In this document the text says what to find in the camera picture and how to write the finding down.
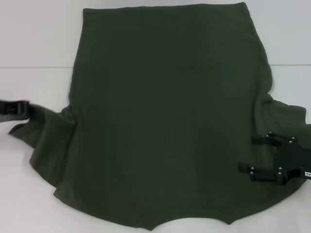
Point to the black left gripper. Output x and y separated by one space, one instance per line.
5 108

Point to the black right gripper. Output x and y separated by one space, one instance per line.
291 160

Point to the dark green t-shirt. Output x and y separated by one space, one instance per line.
170 97

